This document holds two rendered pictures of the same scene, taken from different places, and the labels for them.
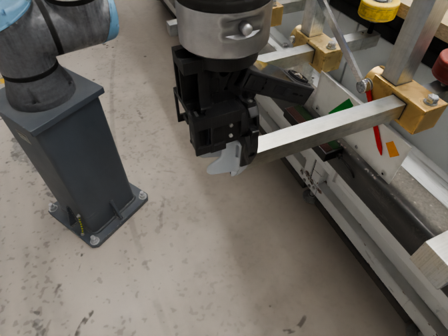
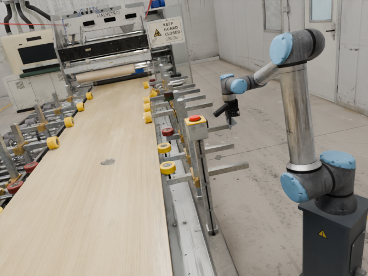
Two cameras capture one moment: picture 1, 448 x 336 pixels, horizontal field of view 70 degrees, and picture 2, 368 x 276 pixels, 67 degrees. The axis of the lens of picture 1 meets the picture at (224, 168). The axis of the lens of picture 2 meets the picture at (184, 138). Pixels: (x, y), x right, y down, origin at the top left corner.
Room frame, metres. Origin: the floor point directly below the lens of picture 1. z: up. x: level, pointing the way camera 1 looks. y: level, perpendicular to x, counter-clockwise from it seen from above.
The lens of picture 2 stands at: (2.11, 0.29, 1.56)
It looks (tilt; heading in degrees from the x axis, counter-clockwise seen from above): 23 degrees down; 200
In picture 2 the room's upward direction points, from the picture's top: 10 degrees counter-clockwise
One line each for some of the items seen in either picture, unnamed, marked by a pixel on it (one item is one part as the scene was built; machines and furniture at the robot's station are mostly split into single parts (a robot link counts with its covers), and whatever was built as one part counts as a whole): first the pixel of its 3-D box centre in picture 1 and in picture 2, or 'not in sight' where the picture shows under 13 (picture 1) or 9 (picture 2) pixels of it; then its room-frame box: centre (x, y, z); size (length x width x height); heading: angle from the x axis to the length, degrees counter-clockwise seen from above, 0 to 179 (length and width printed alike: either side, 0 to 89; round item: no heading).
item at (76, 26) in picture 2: not in sight; (123, 74); (-1.71, -1.86, 0.95); 1.65 x 0.70 x 1.90; 114
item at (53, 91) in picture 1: (36, 79); (335, 194); (0.82, 0.55, 0.65); 0.19 x 0.19 x 0.10
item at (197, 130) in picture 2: not in sight; (196, 128); (1.18, 0.01, 1.18); 0.07 x 0.07 x 0.08; 24
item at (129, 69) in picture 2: not in sight; (120, 70); (-1.45, -1.75, 1.05); 1.43 x 0.12 x 0.12; 114
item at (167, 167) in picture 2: not in sight; (168, 173); (0.96, -0.24, 0.85); 0.08 x 0.08 x 0.11
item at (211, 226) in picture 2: not in sight; (205, 187); (1.18, 0.01, 0.93); 0.05 x 0.05 x 0.45; 24
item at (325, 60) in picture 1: (314, 47); (189, 155); (0.69, -0.21, 0.82); 0.14 x 0.06 x 0.05; 24
